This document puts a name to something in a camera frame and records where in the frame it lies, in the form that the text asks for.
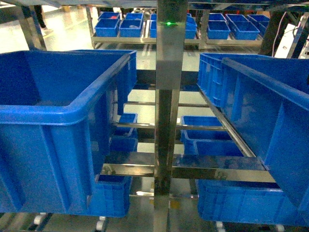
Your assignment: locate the blue bin behind left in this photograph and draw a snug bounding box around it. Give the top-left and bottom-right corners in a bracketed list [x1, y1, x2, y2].
[70, 49, 138, 116]

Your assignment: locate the blue bin behind right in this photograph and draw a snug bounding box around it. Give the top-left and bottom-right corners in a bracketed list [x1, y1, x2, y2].
[197, 53, 271, 107]

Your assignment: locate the blue bin lower left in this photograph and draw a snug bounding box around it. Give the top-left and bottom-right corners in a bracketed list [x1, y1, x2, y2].
[88, 175, 132, 218]

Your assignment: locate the large blue bin upper left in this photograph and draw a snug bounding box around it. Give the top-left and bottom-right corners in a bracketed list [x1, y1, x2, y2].
[0, 50, 129, 215]

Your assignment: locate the large blue bin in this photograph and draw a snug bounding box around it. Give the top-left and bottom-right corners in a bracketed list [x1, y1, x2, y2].
[220, 58, 309, 216]
[0, 50, 129, 215]

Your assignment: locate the large blue bin upper right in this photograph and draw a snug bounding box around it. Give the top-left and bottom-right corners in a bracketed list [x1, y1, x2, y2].
[220, 58, 309, 216]

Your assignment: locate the blue bin lower right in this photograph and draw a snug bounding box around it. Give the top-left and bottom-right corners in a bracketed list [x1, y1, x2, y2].
[196, 179, 307, 226]

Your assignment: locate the stainless steel rack frame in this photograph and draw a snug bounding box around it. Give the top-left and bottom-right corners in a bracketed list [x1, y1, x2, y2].
[0, 0, 309, 232]

